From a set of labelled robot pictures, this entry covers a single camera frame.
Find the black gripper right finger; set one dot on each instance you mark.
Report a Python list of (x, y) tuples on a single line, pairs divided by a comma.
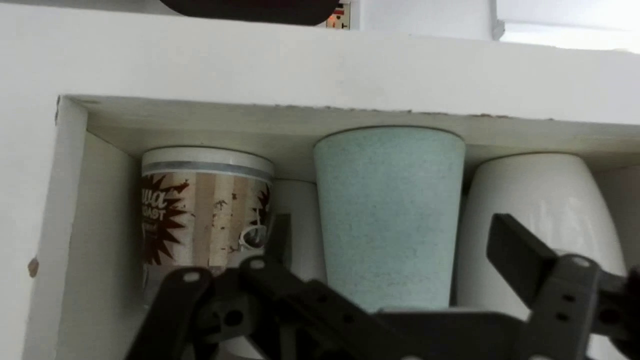
[(566, 300)]

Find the speckled pale teal cup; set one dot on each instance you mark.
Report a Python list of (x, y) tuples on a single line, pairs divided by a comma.
[(390, 220)]

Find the brown striped printed mug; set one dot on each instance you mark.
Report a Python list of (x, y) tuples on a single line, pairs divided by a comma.
[(201, 206)]

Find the white wall cabinet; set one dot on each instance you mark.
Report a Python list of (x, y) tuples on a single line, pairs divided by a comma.
[(266, 67)]

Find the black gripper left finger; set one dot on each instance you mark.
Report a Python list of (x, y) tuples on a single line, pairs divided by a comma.
[(281, 300)]

